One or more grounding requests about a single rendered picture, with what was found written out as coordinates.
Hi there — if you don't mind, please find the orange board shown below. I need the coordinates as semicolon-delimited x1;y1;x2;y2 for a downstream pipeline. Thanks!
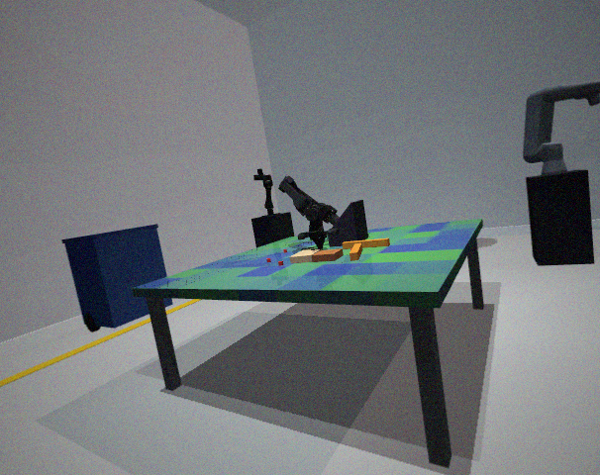
343;238;390;249
350;243;362;261

